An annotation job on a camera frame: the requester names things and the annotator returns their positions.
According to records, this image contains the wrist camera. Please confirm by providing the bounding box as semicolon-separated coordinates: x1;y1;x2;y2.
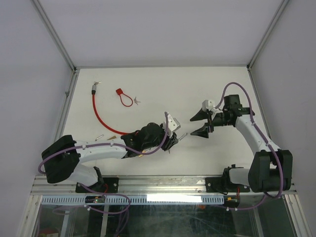
202;100;221;115
162;113;181;137

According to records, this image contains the thick red cable lock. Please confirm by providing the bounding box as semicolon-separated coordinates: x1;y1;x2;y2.
91;80;130;136

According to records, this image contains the white slotted cable duct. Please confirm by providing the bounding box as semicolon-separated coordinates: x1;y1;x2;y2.
41;194;224;205

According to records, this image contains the red thin-cable padlock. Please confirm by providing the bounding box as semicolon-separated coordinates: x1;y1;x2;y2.
116;88;134;107

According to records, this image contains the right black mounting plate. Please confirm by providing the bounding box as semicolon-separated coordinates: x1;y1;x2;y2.
205;177;250;195

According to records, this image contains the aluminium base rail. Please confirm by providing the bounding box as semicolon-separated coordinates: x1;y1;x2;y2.
31;174;299;197

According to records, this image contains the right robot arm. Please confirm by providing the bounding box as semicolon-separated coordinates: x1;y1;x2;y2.
190;94;293;194

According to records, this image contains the small brass long-shackle padlock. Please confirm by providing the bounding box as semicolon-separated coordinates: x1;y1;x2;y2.
168;133;188;154

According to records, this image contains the right aluminium frame post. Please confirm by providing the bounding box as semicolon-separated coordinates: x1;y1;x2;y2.
247;0;291;71

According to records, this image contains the aluminium frame post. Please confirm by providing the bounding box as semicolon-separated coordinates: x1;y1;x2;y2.
247;0;291;71
31;0;77;73

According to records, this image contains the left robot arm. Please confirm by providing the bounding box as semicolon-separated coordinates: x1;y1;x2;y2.
38;119;181;193

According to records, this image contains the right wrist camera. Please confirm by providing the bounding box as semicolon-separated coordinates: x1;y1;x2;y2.
202;100;221;115

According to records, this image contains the medium brass padlock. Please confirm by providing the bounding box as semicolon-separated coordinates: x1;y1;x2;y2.
138;148;151;158

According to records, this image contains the left aluminium frame post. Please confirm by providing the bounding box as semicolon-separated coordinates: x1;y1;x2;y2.
31;0;77;73

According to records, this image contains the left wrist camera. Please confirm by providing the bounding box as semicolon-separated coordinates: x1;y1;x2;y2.
162;113;181;137

